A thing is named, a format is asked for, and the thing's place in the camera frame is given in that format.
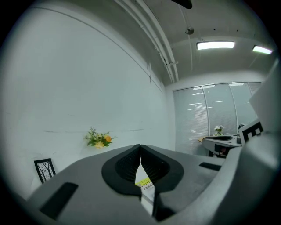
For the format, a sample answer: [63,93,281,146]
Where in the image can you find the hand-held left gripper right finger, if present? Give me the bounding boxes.
[140,144,226,222]

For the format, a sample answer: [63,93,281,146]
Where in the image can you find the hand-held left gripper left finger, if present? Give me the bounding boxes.
[26,144,154,225]

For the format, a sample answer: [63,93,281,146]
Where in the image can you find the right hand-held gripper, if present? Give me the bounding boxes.
[202,120,264,155]

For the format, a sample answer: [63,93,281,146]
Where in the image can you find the white potted flower arrangement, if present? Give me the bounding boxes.
[214,124,225,137]

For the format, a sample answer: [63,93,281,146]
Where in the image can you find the yellow artificial flower bouquet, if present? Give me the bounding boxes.
[84,126,118,150]

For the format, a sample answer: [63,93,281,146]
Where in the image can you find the black framed tree picture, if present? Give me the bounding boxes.
[33,157,57,184]

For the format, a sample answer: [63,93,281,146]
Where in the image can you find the rectangular ceiling light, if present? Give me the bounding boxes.
[196,40,236,51]
[252,44,274,55]

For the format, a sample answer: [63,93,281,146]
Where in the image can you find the white ceiling pipes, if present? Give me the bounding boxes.
[114,0,180,83]

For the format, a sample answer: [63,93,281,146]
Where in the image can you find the white wall cable trunking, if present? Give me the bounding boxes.
[29,6,165,94]

